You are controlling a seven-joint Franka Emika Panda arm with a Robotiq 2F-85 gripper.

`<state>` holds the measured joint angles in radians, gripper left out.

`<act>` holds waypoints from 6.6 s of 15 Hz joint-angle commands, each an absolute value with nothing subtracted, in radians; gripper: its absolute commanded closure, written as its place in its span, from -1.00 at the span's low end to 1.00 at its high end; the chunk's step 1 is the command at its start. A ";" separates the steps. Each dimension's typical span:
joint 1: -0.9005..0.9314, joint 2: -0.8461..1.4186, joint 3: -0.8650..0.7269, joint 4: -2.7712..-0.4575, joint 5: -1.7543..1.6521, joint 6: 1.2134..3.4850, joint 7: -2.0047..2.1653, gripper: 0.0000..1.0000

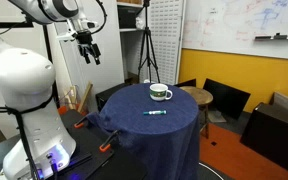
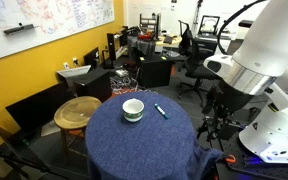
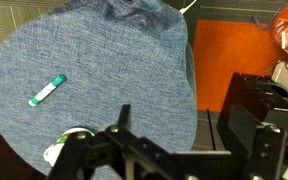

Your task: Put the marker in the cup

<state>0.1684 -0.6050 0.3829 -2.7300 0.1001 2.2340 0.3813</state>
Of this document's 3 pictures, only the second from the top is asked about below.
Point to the white cup with green band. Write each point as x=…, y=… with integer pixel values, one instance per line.
x=133, y=110

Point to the black tripod with camera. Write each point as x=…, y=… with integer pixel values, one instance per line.
x=214, y=126

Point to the blue tablecloth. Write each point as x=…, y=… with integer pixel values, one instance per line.
x=140, y=146

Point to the large black leaning monitor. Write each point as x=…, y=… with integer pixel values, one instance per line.
x=37, y=106

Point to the orange and black clamp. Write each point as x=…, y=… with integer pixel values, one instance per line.
x=230, y=158

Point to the green and white marker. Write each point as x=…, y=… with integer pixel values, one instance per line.
x=160, y=111

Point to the round wooden stool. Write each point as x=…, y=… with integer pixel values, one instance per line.
x=75, y=113

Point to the black upright monitor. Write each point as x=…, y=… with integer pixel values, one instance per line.
x=92, y=58

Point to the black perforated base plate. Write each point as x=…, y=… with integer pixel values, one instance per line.
x=250, y=170

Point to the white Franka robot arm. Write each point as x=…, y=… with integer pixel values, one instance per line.
x=270, y=40

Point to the black mesh office chair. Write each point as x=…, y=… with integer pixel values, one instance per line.
x=184, y=36

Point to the black cube cabinet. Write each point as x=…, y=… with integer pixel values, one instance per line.
x=155, y=70

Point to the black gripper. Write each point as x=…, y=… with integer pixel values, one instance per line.
x=232, y=96

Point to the black floor cabinet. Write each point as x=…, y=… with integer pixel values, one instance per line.
x=94, y=85

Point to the small black leaning monitor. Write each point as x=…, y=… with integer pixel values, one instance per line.
x=14, y=146

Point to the wall whiteboard with writing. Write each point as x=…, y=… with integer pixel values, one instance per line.
x=34, y=20

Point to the light wooden desk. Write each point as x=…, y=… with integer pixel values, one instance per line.
x=170, y=41

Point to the white wall outlet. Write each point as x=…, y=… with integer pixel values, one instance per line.
x=66, y=65
x=75, y=60

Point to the black frame 3D printer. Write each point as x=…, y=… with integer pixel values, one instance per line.
x=209, y=26

